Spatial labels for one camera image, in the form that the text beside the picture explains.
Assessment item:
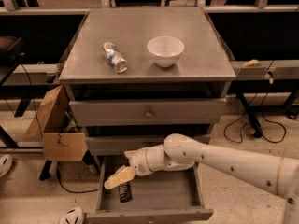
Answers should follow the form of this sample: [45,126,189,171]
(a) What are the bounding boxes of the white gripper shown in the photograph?
[104,145,194,189]

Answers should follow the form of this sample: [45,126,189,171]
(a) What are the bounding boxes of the black rxbar chocolate bar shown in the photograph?
[119,182,132,203]

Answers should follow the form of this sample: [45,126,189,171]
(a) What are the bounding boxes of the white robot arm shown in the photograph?
[104,133,299,224]

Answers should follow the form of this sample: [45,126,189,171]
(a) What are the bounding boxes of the grey middle drawer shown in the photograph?
[84,133,212,157]

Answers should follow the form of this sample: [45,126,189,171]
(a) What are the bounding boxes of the grey drawer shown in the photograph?
[69,98,226,127]
[86,156,213,224]
[84,133,212,157]

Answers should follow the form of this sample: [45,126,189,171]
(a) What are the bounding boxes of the grey bottom drawer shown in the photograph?
[86,156,213,224]

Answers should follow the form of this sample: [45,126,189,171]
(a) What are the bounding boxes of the grey top drawer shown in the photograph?
[69,98,226,127]

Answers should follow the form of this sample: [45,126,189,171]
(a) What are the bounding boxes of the grey drawer cabinet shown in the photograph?
[58,7,237,224]

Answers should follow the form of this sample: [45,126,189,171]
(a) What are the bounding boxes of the brown cardboard box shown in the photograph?
[23,85,88,161]

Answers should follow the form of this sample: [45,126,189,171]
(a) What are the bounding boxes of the clear plastic water bottle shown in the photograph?
[103,42,128,74]

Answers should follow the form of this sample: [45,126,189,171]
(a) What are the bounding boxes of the white ceramic bowl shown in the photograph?
[147,36,185,67]

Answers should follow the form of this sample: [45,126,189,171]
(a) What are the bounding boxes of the black floor cable left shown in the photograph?
[55,161,99,195]

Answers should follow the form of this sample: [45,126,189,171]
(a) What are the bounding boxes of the black floor cable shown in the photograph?
[222,68,287,144]
[55,161,99,195]

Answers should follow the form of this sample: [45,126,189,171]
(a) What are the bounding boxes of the small foam piece on rail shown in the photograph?
[242,59,259,67]

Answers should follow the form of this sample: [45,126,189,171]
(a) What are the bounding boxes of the black floor cable right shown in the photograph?
[222,68,287,144]

